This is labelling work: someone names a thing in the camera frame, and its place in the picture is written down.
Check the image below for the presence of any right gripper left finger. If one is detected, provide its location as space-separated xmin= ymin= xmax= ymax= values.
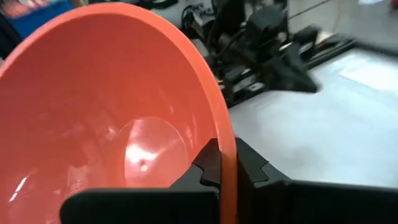
xmin=60 ymin=138 xmax=221 ymax=224

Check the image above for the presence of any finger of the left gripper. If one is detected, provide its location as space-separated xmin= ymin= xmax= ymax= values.
xmin=262 ymin=60 xmax=313 ymax=94
xmin=281 ymin=46 xmax=320 ymax=93

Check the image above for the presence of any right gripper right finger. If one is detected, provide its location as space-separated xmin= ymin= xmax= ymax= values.
xmin=236 ymin=138 xmax=398 ymax=224

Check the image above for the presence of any orange plastic bowl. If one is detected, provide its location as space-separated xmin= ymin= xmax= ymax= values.
xmin=0 ymin=2 xmax=239 ymax=224

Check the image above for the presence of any blue printed box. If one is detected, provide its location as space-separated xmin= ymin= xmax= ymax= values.
xmin=0 ymin=0 xmax=75 ymax=40

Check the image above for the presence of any black metal table frame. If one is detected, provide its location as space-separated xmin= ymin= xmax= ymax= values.
xmin=306 ymin=32 xmax=398 ymax=71

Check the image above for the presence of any yellow cable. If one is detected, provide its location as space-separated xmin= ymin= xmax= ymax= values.
xmin=334 ymin=0 xmax=343 ymax=34

